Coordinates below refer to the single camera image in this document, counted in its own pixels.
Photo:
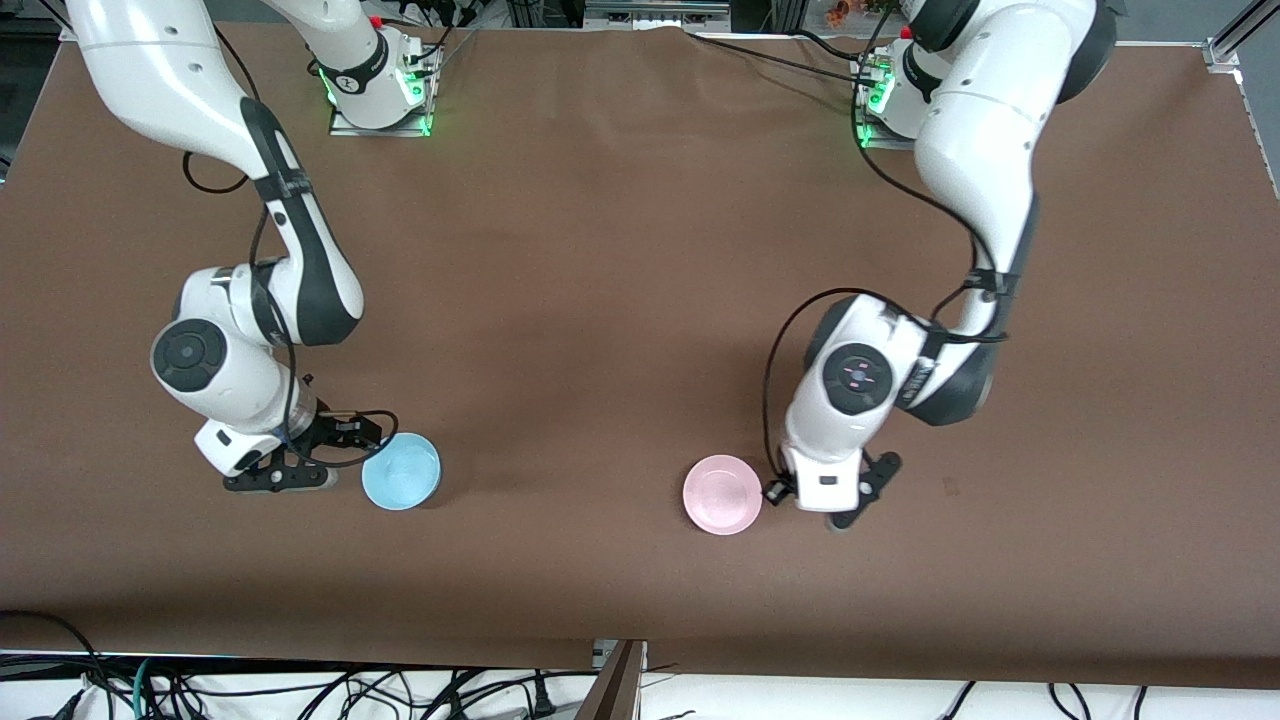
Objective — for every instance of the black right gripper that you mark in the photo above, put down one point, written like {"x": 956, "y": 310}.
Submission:
{"x": 327, "y": 431}

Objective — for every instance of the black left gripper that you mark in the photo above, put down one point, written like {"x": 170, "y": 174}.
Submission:
{"x": 784, "y": 483}

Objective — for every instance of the pink bowl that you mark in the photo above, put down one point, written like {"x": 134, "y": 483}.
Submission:
{"x": 722, "y": 494}

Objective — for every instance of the blue bowl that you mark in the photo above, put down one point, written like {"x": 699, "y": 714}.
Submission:
{"x": 402, "y": 474}

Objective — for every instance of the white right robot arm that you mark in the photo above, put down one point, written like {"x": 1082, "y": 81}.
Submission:
{"x": 160, "y": 60}

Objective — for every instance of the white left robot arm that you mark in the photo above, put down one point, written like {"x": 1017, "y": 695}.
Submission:
{"x": 990, "y": 130}

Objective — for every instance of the brown table cover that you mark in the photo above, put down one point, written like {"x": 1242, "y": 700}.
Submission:
{"x": 600, "y": 300}

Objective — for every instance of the black power plug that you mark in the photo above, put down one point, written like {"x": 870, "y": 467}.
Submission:
{"x": 542, "y": 700}

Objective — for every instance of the orange colourful background items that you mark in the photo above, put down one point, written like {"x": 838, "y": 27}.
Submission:
{"x": 860, "y": 8}

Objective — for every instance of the grey metal box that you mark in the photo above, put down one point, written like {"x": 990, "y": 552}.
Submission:
{"x": 650, "y": 12}

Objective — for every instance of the aluminium profile post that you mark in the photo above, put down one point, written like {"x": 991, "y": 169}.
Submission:
{"x": 620, "y": 690}

